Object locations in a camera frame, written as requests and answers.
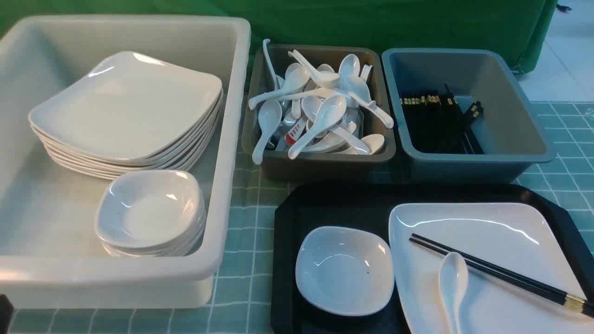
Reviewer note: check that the white square bowl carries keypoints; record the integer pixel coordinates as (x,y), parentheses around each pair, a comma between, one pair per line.
(345,271)

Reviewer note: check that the white ceramic spoon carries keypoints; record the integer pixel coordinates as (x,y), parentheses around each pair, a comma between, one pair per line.
(453,279)

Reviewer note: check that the white square plate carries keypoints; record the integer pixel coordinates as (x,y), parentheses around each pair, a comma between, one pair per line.
(127,108)
(511,235)

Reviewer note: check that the black chopstick gold band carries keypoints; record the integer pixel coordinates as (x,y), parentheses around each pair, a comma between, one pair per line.
(558,296)

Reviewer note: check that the brown plastic spoon bin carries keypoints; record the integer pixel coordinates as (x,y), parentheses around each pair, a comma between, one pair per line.
(309,167)

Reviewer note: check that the white spoon left hanging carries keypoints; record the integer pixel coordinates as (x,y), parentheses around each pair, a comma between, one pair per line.
(269,117)

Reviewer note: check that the white spoon centre large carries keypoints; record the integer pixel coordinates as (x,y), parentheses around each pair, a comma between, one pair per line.
(329,113)

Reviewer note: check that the black serving tray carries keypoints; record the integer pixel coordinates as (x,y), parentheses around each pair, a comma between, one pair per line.
(366,207)

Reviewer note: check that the white spoon top centre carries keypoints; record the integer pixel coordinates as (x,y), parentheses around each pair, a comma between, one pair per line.
(322,79)

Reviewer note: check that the white spoon right diagonal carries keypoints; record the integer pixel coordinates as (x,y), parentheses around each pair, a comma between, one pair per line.
(357,88)

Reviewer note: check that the green checkered tablecloth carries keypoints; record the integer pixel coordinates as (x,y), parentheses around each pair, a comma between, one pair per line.
(241,295)

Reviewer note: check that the bundle black chopsticks in bin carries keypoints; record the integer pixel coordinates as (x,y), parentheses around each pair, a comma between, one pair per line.
(437,124)

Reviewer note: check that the top small white bowl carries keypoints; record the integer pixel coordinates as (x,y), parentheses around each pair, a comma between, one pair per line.
(147,210)

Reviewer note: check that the grey-blue plastic chopstick bin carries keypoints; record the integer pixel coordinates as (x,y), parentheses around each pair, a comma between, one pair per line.
(511,138)

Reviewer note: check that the stack of white plates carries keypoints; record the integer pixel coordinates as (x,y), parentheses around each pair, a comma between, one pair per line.
(183,155)

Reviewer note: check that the large white plastic bin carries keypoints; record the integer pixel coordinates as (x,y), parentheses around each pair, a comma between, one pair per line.
(50,255)

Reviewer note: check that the green backdrop cloth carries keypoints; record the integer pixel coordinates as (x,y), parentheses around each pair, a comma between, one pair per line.
(514,29)

